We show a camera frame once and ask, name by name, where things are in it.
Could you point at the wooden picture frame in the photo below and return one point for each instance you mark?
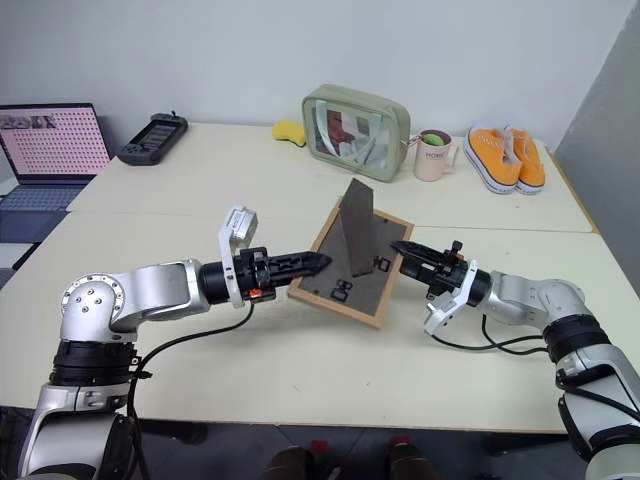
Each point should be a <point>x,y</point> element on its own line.
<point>357,260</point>

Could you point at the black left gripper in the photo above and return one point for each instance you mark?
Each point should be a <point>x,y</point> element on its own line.
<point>255,275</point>

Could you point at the red item inside pouch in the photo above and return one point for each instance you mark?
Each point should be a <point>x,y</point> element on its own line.
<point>337,129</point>

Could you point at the pink mug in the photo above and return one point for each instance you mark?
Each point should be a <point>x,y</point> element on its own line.
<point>430,162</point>

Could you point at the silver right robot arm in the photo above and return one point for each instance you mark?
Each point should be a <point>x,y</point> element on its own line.
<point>525,295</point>

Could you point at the open laptop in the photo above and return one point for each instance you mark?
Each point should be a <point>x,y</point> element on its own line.
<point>50,145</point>

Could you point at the orange canvas shoe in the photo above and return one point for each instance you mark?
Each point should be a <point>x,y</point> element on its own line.
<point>531,165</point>
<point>492,157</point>

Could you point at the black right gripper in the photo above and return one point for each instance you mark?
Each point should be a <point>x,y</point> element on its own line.
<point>447,272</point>

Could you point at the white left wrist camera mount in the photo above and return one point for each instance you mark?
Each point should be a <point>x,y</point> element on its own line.
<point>240,225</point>

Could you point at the dark rounded shape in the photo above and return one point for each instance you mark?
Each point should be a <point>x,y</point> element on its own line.
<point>412,462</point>
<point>290,465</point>

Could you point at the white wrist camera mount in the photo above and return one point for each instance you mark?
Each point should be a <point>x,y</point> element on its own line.
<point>450,310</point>
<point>240,225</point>

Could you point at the black handheld controller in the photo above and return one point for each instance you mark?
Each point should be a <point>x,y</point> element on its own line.
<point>152,140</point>

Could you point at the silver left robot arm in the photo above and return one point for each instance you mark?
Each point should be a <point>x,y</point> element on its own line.
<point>150,285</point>

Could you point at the yellow sponge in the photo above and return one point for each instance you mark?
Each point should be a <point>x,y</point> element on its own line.
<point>289,131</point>

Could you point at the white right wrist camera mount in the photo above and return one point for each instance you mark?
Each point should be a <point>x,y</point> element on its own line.
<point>450,310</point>

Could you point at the green item in mug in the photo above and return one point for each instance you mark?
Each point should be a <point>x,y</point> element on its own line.
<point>436,138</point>

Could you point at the green transparent toiletry pouch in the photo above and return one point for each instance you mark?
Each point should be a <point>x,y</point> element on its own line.
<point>367,107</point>

